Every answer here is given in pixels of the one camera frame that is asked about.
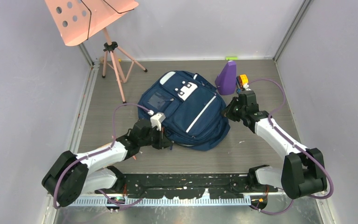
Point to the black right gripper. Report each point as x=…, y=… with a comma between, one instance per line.
x=228, y=113

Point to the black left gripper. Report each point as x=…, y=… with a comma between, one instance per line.
x=163, y=142

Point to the navy blue backpack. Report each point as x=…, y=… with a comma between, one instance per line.
x=192, y=109

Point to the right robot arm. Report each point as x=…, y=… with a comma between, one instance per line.
x=303, y=172

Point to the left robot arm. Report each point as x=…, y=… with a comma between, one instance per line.
x=75, y=174

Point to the purple metronome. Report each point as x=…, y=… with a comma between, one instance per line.
x=226, y=81

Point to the toy block car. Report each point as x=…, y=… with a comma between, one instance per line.
x=242, y=83

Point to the pink music stand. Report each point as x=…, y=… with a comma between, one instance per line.
x=78, y=20

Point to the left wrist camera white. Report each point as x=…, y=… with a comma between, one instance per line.
x=156, y=119

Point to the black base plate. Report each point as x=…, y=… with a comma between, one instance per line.
x=187, y=186

